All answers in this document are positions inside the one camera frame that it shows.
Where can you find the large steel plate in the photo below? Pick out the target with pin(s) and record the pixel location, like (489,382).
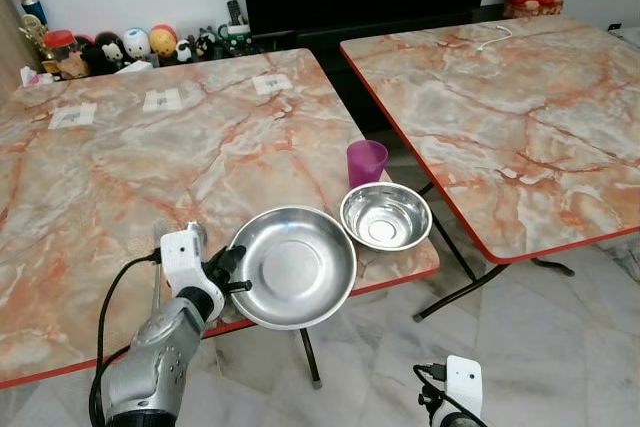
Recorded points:
(295,267)

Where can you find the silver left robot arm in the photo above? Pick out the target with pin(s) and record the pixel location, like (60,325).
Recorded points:
(160,357)

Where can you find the small steel bowl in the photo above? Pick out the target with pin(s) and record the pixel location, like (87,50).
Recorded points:
(386,217)

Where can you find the purple plastic cup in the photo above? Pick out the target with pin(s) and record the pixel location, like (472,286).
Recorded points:
(367,164)

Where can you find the white paper sticker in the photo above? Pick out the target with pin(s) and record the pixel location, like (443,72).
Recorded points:
(162,101)
(272,85)
(72,117)

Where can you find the small panda figure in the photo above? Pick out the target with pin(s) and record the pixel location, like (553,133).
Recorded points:
(185,50)

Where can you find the dark green mug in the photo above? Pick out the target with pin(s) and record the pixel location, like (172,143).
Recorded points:
(237,41)

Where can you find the black white cat figure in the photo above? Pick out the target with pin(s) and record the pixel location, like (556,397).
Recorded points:
(206,43)

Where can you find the orange round toy figure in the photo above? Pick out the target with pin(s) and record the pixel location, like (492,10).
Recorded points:
(163,41)

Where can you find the white round toy figure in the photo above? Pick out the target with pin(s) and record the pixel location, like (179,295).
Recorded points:
(136,43)

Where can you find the black round toy figure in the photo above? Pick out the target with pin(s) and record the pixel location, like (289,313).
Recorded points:
(108,52)

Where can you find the black remote control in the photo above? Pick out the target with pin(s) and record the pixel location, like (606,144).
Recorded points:
(235,13)

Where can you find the white tissue pack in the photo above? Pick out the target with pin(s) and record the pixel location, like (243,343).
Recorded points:
(40,77)

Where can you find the red lid glass jar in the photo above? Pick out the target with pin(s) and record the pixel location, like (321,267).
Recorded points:
(58,45)

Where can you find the small gold trophy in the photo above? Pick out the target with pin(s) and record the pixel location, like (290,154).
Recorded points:
(36,42)

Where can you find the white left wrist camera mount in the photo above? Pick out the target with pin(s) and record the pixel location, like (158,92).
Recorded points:
(182,257)

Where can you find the black folding table leg frame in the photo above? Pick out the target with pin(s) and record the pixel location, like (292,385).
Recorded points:
(470,292)
(310,357)

